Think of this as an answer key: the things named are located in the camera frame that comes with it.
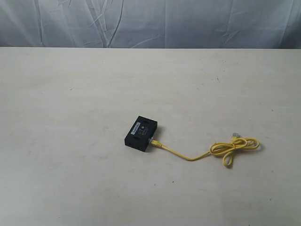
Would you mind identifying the small black electronic box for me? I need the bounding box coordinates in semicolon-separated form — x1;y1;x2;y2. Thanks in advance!
124;116;158;152

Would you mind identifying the yellow ethernet cable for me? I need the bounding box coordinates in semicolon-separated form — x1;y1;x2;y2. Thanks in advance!
148;132;261;168

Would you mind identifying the grey wrinkled backdrop cloth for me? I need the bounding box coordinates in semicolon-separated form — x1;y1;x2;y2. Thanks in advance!
0;0;301;48

